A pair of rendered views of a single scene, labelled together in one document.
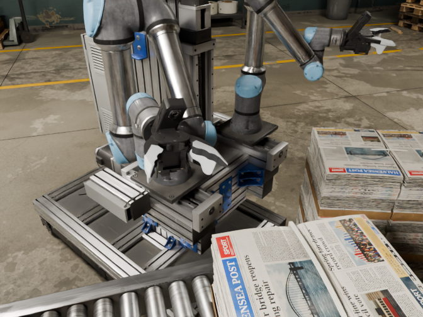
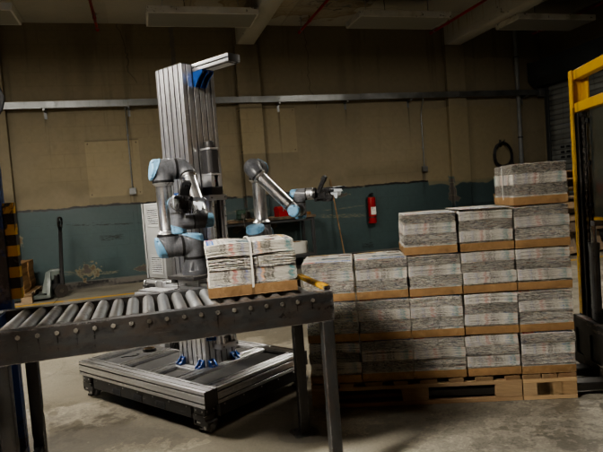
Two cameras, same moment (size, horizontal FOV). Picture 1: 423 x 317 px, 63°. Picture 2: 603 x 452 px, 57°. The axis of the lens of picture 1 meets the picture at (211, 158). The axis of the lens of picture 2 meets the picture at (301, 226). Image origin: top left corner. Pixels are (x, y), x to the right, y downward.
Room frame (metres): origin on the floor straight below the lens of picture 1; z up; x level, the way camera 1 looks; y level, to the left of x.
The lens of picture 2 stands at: (-2.02, -0.46, 1.20)
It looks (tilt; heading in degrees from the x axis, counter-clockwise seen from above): 3 degrees down; 0
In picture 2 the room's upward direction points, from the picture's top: 4 degrees counter-clockwise
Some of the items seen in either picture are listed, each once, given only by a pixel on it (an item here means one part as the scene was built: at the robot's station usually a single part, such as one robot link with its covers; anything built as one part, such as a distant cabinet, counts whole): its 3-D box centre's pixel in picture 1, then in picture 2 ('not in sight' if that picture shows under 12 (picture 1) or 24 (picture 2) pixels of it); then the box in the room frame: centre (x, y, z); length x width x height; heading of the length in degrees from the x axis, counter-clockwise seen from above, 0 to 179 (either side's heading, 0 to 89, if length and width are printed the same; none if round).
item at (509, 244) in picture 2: not in sight; (478, 243); (1.17, -1.46, 0.86); 0.38 x 0.29 x 0.04; 176
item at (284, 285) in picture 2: not in sight; (275, 282); (0.47, -0.32, 0.83); 0.29 x 0.16 x 0.04; 11
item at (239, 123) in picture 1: (246, 117); not in sight; (1.45, -0.16, 0.87); 0.15 x 0.15 x 0.10
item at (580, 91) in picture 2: not in sight; (584, 212); (1.44, -2.21, 0.97); 0.09 x 0.09 x 1.75; 85
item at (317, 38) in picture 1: (316, 37); (299, 195); (1.52, -0.45, 1.21); 0.11 x 0.08 x 0.09; 76
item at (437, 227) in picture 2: not in sight; (425, 231); (1.20, -1.17, 0.95); 0.38 x 0.29 x 0.23; 174
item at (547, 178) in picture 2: not in sight; (533, 276); (1.15, -1.76, 0.65); 0.39 x 0.30 x 1.29; 175
